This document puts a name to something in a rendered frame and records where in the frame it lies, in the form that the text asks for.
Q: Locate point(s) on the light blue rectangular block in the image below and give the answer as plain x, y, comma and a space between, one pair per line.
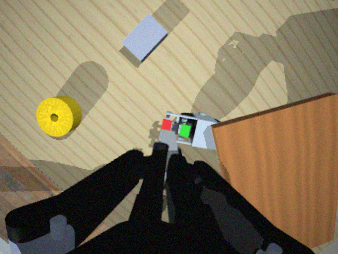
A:
145, 38

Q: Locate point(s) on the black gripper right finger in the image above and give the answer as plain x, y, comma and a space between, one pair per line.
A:
241, 224

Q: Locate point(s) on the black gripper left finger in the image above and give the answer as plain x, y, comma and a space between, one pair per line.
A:
59, 224

